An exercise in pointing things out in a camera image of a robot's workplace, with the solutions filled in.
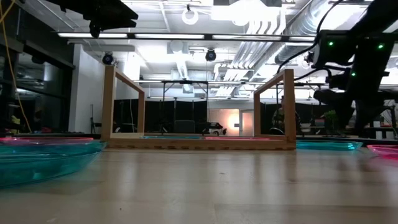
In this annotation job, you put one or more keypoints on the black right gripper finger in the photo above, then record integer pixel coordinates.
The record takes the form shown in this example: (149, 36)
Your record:
(368, 118)
(345, 115)

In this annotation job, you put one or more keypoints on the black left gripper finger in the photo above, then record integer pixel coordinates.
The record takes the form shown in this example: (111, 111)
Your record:
(118, 11)
(119, 24)

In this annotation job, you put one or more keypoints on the pink transparent plastic plate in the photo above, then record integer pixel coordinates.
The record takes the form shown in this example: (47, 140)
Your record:
(37, 141)
(385, 152)
(236, 138)

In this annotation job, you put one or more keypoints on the wooden slatted shelf rack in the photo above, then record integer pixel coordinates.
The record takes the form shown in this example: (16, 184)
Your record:
(199, 143)

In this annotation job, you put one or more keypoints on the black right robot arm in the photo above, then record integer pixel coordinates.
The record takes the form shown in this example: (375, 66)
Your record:
(370, 62)

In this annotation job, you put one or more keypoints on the green potted plant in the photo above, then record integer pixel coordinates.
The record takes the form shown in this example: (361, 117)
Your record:
(329, 116)

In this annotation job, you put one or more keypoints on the small white box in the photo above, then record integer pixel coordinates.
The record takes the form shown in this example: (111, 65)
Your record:
(380, 134)
(389, 134)

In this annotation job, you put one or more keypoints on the dark office desk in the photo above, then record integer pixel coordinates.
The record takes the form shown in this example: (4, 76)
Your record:
(388, 127)

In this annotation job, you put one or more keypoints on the black ceiling spotlight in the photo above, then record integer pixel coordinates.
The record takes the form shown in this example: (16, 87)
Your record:
(211, 55)
(107, 59)
(309, 57)

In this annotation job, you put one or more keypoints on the long linear ceiling light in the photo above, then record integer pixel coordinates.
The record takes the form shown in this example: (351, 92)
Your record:
(169, 36)

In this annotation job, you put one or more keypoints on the person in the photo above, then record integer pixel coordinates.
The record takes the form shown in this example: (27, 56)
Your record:
(278, 119)

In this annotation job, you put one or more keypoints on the white door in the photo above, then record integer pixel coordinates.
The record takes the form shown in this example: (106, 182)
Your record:
(247, 124)

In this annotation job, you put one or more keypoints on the black partition curtain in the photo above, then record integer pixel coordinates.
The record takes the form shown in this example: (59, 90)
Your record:
(152, 115)

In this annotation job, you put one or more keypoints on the black tripod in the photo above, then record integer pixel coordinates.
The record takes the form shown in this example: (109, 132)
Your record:
(92, 121)

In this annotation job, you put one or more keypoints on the dark chair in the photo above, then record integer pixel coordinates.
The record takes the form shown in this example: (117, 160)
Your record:
(184, 127)

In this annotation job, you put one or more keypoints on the white wheeled robot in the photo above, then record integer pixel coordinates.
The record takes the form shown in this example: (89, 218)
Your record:
(216, 128)

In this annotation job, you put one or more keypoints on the silver ceiling air duct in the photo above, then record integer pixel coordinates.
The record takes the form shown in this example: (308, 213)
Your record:
(298, 28)

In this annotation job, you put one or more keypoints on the black metal frame stand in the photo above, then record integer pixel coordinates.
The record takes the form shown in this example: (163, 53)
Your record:
(186, 82)

